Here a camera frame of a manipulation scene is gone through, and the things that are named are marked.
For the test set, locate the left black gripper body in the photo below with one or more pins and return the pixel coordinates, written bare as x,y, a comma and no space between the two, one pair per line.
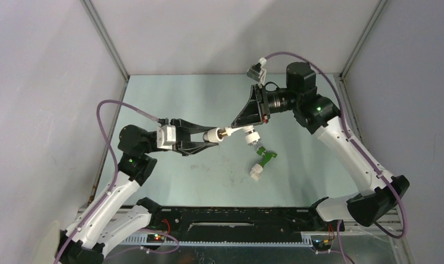
182,134

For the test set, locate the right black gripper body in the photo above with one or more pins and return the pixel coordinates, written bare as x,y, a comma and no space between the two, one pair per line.
276,102

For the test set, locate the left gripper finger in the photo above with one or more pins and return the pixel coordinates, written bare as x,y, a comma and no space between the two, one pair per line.
188,128
186,148

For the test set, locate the white elbow fitting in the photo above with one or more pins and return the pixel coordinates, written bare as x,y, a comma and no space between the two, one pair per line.
255,172
215,135

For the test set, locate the white plastic faucet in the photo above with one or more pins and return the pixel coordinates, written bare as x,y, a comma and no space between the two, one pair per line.
251,136

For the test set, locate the green plastic faucet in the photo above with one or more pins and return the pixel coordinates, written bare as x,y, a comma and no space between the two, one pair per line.
266,155

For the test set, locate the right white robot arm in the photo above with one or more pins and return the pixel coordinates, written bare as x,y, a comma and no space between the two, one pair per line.
379,190

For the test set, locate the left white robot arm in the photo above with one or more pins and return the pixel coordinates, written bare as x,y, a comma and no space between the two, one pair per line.
94,234

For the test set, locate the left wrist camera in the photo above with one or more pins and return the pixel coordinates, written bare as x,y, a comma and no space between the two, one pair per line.
166,135

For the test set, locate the grey cable duct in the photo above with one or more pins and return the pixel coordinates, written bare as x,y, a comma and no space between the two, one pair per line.
146,240

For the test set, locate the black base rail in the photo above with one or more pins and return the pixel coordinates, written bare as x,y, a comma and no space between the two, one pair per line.
236,224

